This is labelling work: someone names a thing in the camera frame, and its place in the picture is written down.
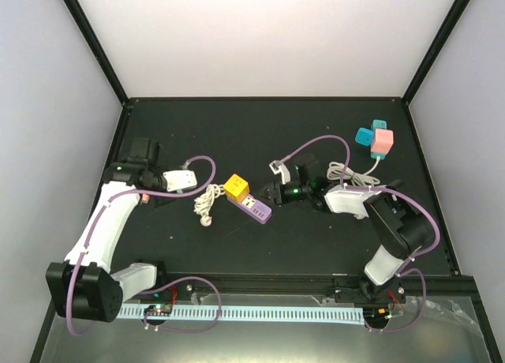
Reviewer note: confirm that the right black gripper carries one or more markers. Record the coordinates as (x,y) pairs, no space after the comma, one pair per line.
(274,188)

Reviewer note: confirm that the purple power strip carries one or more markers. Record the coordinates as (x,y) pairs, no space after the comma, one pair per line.
(254,208)

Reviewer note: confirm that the yellow cube socket adapter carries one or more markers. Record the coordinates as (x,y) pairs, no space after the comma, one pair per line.
(236,188)

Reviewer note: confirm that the blue cube plug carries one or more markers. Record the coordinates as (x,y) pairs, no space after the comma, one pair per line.
(364,136)

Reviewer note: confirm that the pink cube socket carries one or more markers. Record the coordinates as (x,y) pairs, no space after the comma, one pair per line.
(382,143)

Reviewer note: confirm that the teal plug adapter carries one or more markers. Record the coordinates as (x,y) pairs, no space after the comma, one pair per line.
(378,124)

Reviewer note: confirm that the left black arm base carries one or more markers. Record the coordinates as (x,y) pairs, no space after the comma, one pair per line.
(182,291)

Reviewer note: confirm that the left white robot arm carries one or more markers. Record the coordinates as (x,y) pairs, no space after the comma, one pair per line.
(83,285)

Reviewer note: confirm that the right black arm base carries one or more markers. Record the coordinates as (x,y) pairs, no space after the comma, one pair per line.
(359,289)

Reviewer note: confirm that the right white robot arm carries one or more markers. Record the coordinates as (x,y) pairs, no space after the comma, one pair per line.
(403,229)

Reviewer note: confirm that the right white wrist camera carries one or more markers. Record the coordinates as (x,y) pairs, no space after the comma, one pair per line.
(279,168)

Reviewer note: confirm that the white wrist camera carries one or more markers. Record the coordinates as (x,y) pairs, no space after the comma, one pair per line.
(279,168)
(179,180)

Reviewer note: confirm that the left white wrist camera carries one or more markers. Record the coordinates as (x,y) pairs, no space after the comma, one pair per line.
(179,180)

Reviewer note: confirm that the light blue cable duct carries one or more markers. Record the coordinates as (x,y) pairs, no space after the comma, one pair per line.
(278,314)

